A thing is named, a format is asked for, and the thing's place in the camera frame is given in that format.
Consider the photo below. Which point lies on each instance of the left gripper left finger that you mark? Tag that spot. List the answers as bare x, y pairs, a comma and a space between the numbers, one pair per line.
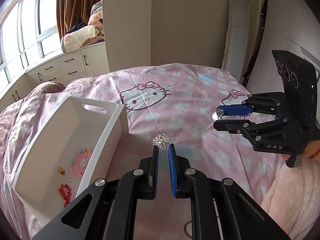
106, 209

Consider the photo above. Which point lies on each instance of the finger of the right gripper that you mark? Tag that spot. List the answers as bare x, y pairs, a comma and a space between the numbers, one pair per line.
235, 110
231, 126

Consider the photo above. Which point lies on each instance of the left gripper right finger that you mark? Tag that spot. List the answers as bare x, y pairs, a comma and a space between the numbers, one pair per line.
220, 209

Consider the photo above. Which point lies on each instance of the silver snowflake brooch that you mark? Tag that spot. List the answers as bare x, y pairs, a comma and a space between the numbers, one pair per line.
162, 141

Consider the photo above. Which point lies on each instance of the person's right hand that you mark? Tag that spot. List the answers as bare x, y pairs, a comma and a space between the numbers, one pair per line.
312, 150

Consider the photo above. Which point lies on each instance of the pink Hello Kitty bedsheet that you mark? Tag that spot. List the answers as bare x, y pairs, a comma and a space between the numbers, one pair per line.
175, 99

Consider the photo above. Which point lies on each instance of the pink fluffy sleeve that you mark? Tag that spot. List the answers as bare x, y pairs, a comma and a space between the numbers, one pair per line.
292, 200

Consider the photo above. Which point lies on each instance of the white door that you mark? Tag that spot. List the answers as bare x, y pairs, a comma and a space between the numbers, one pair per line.
236, 37

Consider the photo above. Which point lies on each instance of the white storage box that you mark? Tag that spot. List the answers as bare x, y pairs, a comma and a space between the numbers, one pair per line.
75, 146

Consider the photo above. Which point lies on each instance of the white window cabinet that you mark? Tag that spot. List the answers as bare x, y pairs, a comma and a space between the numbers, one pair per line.
64, 68

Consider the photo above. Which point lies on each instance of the pile of blankets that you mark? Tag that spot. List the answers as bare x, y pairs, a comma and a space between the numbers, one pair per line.
84, 34

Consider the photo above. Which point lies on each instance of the brown right curtain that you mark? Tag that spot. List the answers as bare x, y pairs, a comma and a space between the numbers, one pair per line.
71, 12

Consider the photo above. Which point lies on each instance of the black right camera box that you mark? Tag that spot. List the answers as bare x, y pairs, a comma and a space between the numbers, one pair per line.
300, 87

